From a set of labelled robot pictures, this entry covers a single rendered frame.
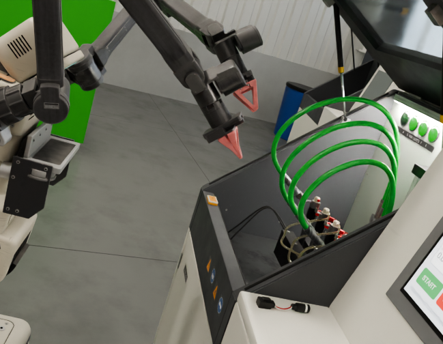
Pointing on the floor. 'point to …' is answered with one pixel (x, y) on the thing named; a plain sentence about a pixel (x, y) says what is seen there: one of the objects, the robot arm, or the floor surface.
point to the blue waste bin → (289, 106)
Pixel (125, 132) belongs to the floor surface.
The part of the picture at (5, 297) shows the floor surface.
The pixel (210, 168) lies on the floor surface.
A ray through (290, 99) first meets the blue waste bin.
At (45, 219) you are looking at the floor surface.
